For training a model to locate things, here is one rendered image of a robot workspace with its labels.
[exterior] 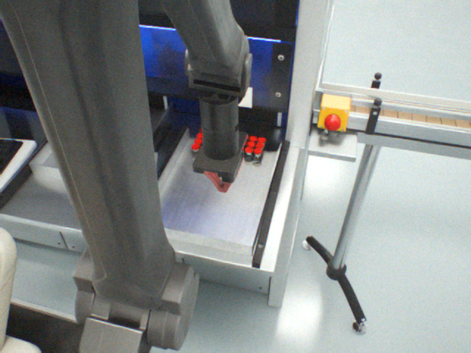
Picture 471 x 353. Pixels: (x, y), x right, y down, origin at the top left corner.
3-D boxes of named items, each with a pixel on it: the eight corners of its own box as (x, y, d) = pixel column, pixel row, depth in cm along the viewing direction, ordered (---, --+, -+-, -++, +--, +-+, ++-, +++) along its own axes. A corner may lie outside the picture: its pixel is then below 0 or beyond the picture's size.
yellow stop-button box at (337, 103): (319, 112, 111) (323, 89, 106) (346, 116, 110) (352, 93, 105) (316, 129, 106) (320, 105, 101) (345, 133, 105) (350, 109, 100)
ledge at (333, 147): (313, 124, 123) (313, 119, 122) (357, 131, 121) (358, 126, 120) (307, 154, 114) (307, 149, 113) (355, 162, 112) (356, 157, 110)
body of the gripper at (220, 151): (248, 140, 71) (248, 104, 66) (232, 182, 64) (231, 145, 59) (211, 134, 73) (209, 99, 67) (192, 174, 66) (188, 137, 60)
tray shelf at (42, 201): (82, 103, 131) (81, 98, 130) (303, 135, 120) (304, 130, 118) (-16, 215, 99) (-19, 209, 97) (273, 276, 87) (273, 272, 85)
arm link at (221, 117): (193, 95, 58) (232, 101, 57) (206, 70, 62) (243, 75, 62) (196, 134, 63) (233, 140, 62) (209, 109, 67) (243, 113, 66)
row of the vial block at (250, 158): (196, 151, 112) (195, 137, 109) (262, 162, 109) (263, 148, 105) (193, 156, 110) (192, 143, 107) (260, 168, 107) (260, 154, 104)
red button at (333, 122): (324, 122, 105) (326, 109, 103) (340, 124, 105) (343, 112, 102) (322, 131, 103) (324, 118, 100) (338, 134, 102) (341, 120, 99)
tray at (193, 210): (188, 137, 116) (187, 127, 114) (280, 153, 111) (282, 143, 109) (137, 232, 93) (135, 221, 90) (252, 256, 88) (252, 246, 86)
